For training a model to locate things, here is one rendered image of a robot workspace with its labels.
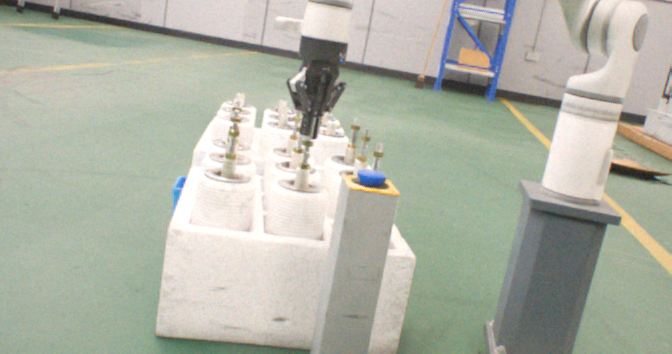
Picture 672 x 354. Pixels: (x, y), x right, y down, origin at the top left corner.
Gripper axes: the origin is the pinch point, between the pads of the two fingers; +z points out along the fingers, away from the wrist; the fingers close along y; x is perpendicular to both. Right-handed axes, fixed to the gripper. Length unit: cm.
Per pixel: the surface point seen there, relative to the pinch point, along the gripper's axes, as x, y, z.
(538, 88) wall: 175, 629, 19
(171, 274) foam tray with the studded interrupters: 7.9, -18.2, 24.3
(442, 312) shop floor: -15.7, 31.8, 35.2
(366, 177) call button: -17.7, -9.2, 2.4
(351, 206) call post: -17.7, -11.6, 6.2
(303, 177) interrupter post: -0.8, -0.8, 8.1
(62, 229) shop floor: 55, -7, 35
